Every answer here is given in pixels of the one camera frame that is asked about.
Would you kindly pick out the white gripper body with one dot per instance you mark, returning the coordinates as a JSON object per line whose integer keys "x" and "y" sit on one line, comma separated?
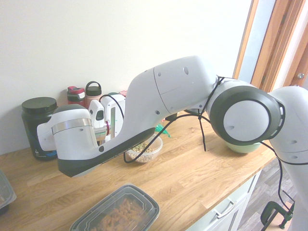
{"x": 118, "y": 106}

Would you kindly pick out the pale green bowl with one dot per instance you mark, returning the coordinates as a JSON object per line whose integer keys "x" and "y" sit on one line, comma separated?
{"x": 243, "y": 148}

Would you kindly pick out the beige cereal rings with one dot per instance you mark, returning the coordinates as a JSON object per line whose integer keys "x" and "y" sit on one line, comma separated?
{"x": 142, "y": 154}

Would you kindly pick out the tall jar red gingham lid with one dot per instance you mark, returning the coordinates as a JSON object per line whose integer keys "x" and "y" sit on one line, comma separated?
{"x": 124, "y": 92}

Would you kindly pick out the black meal container clear lid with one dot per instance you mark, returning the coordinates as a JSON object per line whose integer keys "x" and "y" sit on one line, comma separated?
{"x": 6, "y": 192}

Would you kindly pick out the pink bottle with black cap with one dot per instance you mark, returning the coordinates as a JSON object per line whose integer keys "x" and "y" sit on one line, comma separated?
{"x": 93, "y": 92}

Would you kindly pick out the red water bottle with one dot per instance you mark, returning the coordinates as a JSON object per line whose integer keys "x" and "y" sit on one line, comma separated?
{"x": 75, "y": 96}

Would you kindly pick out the dark green clamp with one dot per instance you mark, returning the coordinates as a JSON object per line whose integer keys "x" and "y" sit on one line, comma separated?
{"x": 269, "y": 211}

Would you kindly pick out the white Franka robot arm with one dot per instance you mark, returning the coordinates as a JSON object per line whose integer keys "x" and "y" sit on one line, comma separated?
{"x": 180, "y": 84}

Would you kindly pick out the black protein powder tub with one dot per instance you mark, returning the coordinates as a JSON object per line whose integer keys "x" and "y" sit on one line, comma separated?
{"x": 31, "y": 125}

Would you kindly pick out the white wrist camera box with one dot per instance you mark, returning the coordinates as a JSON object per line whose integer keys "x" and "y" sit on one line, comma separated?
{"x": 96, "y": 113}

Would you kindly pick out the white cabinet drawer front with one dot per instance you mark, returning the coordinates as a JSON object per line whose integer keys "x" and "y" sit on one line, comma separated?
{"x": 240, "y": 192}

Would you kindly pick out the wooden door frame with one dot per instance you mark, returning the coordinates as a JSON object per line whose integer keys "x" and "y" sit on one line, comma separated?
{"x": 276, "y": 36}

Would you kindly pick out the clear plastic cereal bowl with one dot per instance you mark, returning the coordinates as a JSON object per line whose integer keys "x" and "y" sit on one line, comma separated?
{"x": 154, "y": 150}

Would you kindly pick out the black meal container orange food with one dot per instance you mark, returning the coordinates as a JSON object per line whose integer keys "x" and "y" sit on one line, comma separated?
{"x": 115, "y": 211}

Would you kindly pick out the clear lid with green rim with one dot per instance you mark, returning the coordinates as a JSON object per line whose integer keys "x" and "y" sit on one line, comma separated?
{"x": 159, "y": 128}

